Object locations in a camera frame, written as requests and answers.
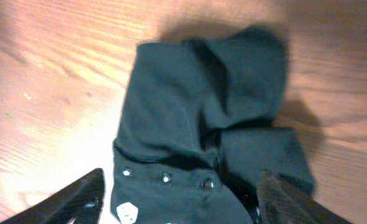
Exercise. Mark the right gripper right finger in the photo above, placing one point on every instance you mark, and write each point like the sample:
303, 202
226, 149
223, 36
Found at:
281, 203

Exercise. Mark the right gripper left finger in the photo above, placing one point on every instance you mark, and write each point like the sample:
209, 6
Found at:
80, 202

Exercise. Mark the black t-shirt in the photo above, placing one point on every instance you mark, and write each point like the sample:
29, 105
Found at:
196, 131

